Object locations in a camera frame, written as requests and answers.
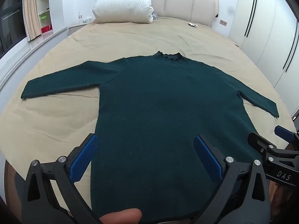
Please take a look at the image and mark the bed with beige sheet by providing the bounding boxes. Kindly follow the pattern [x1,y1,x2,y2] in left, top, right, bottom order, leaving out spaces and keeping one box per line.
[0,16,297,192]

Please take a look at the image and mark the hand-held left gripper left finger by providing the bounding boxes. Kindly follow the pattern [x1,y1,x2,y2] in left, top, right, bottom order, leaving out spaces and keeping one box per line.
[21,133,103,224]

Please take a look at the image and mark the white wall shelf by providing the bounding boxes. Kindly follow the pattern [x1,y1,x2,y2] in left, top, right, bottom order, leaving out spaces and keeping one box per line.
[36,0,53,37]

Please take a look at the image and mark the dark window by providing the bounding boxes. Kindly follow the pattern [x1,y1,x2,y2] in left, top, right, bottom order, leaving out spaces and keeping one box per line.
[0,0,27,56]

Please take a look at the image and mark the white wardrobe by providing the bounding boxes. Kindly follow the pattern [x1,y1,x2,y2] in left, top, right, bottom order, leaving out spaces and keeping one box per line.
[228,0,299,103]

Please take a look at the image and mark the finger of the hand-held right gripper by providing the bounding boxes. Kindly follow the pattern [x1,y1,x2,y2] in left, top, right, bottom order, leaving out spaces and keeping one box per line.
[248,133,299,162]
[275,125,299,150]

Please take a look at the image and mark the person's left hand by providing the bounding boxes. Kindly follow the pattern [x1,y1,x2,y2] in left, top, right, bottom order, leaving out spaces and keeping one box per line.
[99,208,143,224]

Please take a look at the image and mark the dark green sweater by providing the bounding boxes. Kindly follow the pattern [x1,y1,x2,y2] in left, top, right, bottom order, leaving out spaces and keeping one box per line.
[21,51,279,223]

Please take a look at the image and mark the white window ledge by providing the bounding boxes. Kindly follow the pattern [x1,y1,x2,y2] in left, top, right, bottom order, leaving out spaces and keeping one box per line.
[0,24,70,91]

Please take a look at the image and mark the beige padded headboard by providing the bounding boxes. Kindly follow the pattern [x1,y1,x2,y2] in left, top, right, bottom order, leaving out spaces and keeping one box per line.
[103,0,219,28]

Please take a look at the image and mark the beige curtain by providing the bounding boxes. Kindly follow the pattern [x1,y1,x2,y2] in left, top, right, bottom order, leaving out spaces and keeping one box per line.
[22,0,41,42]

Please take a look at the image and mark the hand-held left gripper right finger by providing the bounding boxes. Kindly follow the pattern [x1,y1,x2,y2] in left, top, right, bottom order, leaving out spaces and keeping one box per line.
[193,133,272,224]

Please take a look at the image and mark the black wardrobe handle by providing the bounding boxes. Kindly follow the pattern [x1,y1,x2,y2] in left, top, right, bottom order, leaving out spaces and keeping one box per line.
[285,22,299,73]
[244,0,255,37]
[247,0,258,37]
[283,21,297,70]

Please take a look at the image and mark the white nightstand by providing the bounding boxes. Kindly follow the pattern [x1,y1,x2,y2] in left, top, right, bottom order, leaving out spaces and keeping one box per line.
[68,21,94,37]

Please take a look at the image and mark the white pillow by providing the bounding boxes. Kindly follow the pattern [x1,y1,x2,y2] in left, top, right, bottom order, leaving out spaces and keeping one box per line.
[92,0,155,24]

